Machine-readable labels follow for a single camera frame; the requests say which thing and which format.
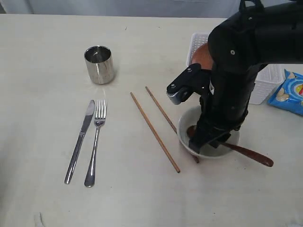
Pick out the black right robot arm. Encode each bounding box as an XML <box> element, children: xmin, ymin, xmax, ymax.
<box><xmin>189</xmin><ymin>0</ymin><xmax>303</xmax><ymax>152</ymax></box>

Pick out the stainless steel cup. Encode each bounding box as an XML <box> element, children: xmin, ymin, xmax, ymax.
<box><xmin>84</xmin><ymin>45</ymin><xmax>115</xmax><ymax>85</ymax></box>

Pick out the stainless steel table knife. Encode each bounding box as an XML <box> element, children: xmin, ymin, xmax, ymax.
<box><xmin>64</xmin><ymin>100</ymin><xmax>95</xmax><ymax>184</ymax></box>

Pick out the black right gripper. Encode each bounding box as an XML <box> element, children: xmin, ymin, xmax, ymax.
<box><xmin>188</xmin><ymin>94</ymin><xmax>249</xmax><ymax>154</ymax></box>

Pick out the stainless steel spoon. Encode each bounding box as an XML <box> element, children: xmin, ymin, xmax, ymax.
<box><xmin>187</xmin><ymin>125</ymin><xmax>274</xmax><ymax>167</ymax></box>

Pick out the brown wooden chopstick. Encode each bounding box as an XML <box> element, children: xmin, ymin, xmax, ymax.
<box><xmin>130</xmin><ymin>92</ymin><xmax>180</xmax><ymax>173</ymax></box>
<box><xmin>145</xmin><ymin>86</ymin><xmax>185</xmax><ymax>151</ymax></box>

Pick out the white plastic perforated basket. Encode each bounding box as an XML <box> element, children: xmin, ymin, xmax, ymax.
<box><xmin>186</xmin><ymin>33</ymin><xmax>285</xmax><ymax>105</ymax></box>

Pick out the white floral ceramic bowl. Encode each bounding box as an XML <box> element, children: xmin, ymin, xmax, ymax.
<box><xmin>177</xmin><ymin>106</ymin><xmax>232</xmax><ymax>159</ymax></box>

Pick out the blue Lays chips bag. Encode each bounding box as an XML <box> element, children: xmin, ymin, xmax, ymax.
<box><xmin>267</xmin><ymin>70</ymin><xmax>303</xmax><ymax>116</ymax></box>

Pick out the stainless steel fork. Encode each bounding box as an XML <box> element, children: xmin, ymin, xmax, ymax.
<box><xmin>84</xmin><ymin>99</ymin><xmax>107</xmax><ymax>187</ymax></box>

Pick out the brown round plate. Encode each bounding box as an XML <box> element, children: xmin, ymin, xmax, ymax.
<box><xmin>191</xmin><ymin>43</ymin><xmax>213</xmax><ymax>70</ymax></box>

